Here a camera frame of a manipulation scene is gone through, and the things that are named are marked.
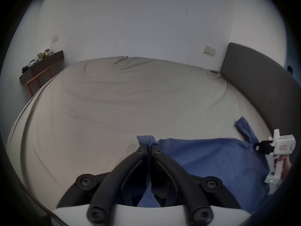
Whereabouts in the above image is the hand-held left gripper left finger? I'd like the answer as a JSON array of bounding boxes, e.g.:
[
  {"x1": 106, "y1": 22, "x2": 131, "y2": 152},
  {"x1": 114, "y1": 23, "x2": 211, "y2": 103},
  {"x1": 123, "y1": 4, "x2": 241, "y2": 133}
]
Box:
[{"x1": 56, "y1": 145, "x2": 151, "y2": 226}]

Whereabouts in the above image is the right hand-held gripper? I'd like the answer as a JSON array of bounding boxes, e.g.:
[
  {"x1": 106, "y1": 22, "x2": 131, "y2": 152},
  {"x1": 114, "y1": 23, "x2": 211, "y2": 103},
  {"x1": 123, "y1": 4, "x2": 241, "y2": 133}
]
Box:
[{"x1": 253, "y1": 129, "x2": 296, "y2": 184}]

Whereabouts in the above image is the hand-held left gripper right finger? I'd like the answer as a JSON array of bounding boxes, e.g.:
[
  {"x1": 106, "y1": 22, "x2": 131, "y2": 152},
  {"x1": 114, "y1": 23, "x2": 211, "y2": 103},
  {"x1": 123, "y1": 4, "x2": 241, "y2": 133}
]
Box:
[{"x1": 150, "y1": 145, "x2": 242, "y2": 226}]

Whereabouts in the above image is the dark blue shirt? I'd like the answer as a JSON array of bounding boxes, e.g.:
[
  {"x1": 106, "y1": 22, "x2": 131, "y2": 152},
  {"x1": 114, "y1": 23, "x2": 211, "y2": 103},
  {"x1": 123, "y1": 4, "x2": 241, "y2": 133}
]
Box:
[{"x1": 122, "y1": 116, "x2": 273, "y2": 214}]

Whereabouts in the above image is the person's right hand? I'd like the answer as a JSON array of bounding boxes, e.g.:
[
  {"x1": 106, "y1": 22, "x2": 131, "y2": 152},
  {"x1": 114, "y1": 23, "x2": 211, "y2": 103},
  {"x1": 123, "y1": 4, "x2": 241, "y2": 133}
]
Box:
[{"x1": 277, "y1": 155, "x2": 292, "y2": 180}]

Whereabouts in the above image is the grey padded headboard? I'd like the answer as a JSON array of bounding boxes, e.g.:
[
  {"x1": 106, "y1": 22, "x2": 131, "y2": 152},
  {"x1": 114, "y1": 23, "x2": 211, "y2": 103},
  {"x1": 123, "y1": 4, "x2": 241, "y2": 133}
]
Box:
[{"x1": 219, "y1": 42, "x2": 301, "y2": 148}]

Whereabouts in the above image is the bed with beige sheet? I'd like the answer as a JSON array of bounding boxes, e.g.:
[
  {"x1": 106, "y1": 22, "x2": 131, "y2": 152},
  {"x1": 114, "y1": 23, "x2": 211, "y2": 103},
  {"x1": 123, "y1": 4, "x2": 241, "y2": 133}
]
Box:
[{"x1": 5, "y1": 56, "x2": 273, "y2": 215}]

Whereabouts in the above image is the dark wooden side table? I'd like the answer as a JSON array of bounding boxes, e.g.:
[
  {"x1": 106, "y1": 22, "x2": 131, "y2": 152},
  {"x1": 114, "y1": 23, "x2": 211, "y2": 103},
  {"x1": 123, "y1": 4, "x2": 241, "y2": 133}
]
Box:
[{"x1": 19, "y1": 48, "x2": 64, "y2": 98}]

